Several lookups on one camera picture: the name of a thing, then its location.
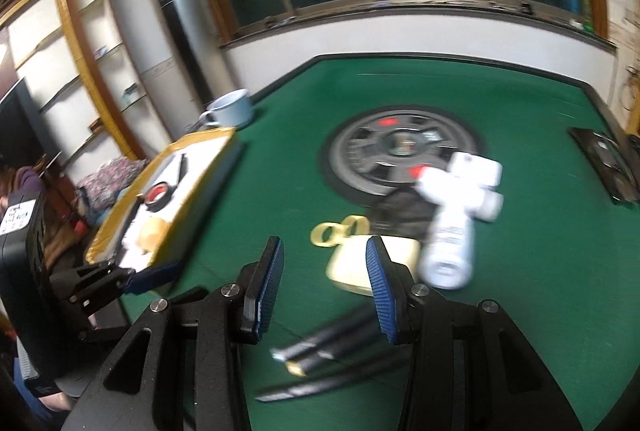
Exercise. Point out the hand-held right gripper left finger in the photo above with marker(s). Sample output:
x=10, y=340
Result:
x=265, y=291

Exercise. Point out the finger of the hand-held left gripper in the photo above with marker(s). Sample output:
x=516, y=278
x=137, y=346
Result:
x=150, y=278
x=102, y=318

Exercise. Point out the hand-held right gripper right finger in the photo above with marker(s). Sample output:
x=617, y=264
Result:
x=380, y=291

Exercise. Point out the cream plastic case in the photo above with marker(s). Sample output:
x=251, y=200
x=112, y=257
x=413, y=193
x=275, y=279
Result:
x=350, y=266

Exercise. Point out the yellow ball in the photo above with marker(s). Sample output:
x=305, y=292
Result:
x=152, y=233

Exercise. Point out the black fan-shaped plastic part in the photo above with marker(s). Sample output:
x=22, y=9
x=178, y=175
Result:
x=400, y=213

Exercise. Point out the black pen with gold tip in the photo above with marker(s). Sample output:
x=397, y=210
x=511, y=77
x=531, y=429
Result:
x=330, y=353

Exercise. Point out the tall white spray bottle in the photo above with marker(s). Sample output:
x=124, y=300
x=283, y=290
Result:
x=450, y=241

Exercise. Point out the black pens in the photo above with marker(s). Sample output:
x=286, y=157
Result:
x=325, y=383

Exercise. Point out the yellow-rimmed tray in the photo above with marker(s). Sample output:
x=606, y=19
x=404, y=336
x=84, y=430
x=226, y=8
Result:
x=200, y=161

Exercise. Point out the small red object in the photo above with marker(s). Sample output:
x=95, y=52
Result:
x=81, y=227

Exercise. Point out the red and black round object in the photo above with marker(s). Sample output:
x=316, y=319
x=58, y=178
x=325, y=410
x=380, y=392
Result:
x=159, y=194

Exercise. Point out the floral cloth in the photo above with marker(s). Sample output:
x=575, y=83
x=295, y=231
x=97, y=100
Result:
x=112, y=178

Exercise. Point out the thin black pen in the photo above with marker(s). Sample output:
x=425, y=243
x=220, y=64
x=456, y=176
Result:
x=181, y=168

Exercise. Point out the white plastic bottle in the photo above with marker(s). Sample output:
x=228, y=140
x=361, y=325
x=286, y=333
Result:
x=490, y=206

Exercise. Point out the round grey table centre console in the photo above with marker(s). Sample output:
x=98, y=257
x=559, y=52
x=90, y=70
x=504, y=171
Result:
x=360, y=151

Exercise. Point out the white small box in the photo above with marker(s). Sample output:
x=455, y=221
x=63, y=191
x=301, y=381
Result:
x=475, y=171

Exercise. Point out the black television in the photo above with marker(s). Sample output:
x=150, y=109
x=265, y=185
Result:
x=20, y=121

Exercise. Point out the white enamel mug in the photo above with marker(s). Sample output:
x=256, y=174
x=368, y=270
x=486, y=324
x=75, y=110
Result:
x=230, y=108

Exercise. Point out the wooden shelf unit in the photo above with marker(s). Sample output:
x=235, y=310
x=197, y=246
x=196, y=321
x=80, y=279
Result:
x=90, y=51

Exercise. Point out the silver standing air conditioner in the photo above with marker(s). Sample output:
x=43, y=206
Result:
x=175, y=36

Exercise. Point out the black rectangular table panel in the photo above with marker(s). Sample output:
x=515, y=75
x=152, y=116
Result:
x=607, y=166

